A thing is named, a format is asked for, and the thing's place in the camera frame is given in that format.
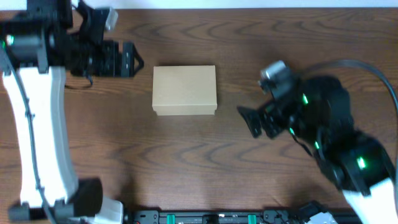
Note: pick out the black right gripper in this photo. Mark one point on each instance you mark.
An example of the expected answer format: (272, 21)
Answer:
(268, 112)

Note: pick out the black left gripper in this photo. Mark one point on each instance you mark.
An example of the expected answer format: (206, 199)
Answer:
(114, 54)

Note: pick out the cardboard box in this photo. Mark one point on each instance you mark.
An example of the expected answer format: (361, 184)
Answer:
(184, 90)

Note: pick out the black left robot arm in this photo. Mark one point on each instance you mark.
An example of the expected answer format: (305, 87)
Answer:
(50, 188)

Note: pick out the black mounting rail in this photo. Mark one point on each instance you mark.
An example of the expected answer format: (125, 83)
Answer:
(311, 212)

